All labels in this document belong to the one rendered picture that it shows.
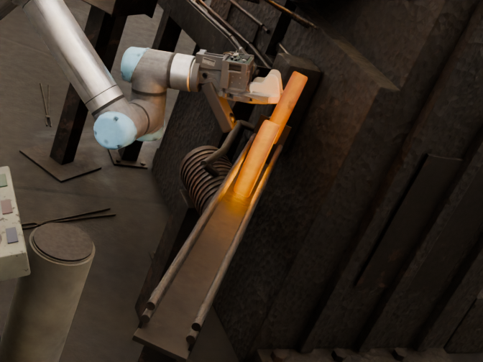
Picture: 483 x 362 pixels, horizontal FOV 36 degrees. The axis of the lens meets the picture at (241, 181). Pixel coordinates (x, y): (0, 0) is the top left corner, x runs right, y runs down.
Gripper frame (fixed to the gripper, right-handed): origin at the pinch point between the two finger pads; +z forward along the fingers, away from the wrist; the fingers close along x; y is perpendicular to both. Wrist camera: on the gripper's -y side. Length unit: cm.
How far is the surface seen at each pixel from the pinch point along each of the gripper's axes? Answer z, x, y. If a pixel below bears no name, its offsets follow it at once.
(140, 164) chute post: -61, 91, -67
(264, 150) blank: -0.7, -19.8, -3.5
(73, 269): -29, -41, -23
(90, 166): -74, 76, -63
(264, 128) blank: -1.7, -15.9, -0.6
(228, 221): -4.1, -30.0, -13.9
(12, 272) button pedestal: -32, -57, -15
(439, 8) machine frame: 27.2, 16.8, 19.4
